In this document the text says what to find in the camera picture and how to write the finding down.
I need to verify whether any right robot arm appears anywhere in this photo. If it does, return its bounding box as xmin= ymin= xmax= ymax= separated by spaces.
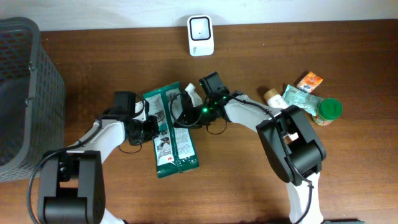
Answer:
xmin=169 ymin=72 xmax=326 ymax=223

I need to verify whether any white tube with tan cap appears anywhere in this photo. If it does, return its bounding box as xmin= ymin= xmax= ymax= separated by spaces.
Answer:
xmin=264 ymin=88 xmax=289 ymax=109

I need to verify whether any white barcode scanner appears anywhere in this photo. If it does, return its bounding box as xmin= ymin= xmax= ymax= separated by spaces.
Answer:
xmin=187 ymin=15 xmax=215 ymax=57

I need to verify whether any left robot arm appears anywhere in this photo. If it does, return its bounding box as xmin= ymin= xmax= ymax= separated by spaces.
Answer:
xmin=29 ymin=91 xmax=159 ymax=223

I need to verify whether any left black cable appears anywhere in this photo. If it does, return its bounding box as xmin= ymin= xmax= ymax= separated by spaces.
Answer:
xmin=26 ymin=118 xmax=103 ymax=224

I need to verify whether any right black cable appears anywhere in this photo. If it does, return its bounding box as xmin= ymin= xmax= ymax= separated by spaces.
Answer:
xmin=169 ymin=91 xmax=228 ymax=136

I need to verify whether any green capped jar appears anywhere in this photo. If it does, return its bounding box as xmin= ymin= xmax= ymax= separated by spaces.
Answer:
xmin=312 ymin=98 xmax=343 ymax=126

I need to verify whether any black cable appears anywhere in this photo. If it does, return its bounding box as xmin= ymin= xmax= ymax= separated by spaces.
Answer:
xmin=169 ymin=91 xmax=228 ymax=136
xmin=26 ymin=118 xmax=103 ymax=224

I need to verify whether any orange tissue packet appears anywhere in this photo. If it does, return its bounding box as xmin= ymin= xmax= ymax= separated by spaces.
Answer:
xmin=296 ymin=72 xmax=323 ymax=93

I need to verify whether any teal wet wipes pack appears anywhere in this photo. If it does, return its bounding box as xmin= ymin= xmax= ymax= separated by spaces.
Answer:
xmin=282 ymin=85 xmax=323 ymax=116

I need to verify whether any grey plastic mesh basket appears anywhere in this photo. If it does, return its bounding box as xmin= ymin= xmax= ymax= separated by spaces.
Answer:
xmin=1 ymin=17 xmax=66 ymax=182

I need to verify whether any green 3M package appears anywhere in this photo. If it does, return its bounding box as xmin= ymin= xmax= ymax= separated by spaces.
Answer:
xmin=144 ymin=82 xmax=199 ymax=179

